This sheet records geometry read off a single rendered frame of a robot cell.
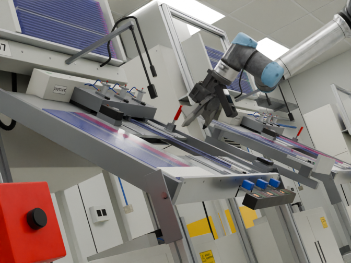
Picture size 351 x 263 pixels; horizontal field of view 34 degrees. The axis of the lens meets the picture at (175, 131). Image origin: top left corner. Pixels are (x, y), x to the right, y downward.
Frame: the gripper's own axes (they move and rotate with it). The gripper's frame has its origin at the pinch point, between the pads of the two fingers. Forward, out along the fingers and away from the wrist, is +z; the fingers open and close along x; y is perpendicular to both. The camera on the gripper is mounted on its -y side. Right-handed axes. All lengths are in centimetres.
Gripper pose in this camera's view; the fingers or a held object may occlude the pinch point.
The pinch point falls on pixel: (194, 129)
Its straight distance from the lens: 190.4
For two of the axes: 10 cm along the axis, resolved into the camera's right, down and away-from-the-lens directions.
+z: -5.3, 8.1, 2.6
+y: -6.8, -5.9, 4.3
